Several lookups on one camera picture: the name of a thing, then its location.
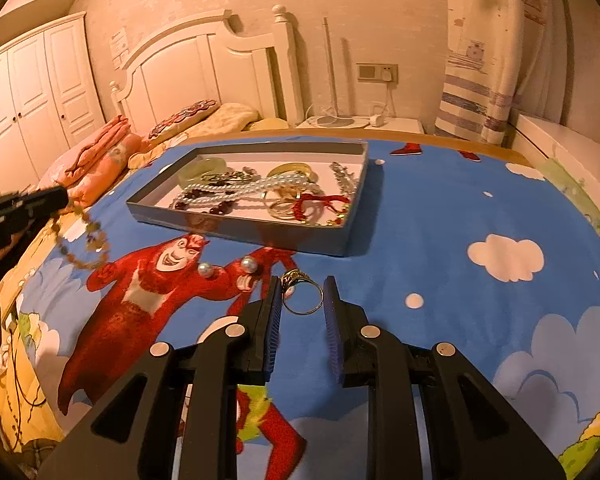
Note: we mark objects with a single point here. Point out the black gold pearl bangle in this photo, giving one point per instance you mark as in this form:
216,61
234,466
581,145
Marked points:
230,177

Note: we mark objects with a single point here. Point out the white floor lamp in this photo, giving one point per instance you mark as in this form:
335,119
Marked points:
332,80

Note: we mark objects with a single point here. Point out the large pearl earring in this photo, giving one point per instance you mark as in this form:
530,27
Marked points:
249,264
205,270

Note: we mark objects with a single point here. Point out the white bedside table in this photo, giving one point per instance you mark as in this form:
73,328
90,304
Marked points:
405,125

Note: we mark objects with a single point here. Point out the blue cartoon bedsheet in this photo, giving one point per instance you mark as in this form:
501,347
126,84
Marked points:
446,246

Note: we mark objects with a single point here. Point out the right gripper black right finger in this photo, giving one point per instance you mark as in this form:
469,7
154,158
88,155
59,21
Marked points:
429,409

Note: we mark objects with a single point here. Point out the white wardrobe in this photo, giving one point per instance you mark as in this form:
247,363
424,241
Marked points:
48,100

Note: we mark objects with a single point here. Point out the folded pink quilt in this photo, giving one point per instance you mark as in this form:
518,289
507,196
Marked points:
90,168

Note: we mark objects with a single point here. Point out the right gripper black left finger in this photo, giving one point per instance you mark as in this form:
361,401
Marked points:
173,413

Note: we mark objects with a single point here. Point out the white wooden headboard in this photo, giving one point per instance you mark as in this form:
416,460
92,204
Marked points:
201,57

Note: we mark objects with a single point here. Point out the wall socket panel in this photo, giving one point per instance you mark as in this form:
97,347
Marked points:
371,72

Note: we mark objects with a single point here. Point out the white power adapter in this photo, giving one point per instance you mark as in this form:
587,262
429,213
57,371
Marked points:
377,120

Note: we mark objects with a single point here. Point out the cream shell pattern pillow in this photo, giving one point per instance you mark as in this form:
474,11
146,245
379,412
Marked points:
228,118

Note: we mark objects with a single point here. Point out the patterned cream curtain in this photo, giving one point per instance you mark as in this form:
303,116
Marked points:
503,55

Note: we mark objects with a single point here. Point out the green jade bangle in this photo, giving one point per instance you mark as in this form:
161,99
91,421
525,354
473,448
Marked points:
199,167

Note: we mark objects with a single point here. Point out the grey shallow cardboard tray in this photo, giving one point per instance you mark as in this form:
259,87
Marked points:
250,221

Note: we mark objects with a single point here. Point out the yellow pillow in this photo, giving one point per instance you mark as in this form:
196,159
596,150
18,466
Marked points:
268,124

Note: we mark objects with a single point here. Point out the white window sill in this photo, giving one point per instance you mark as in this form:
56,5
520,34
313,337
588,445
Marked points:
578,154

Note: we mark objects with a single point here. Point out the embroidered round cushion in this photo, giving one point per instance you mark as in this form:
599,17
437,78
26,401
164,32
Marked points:
183,119

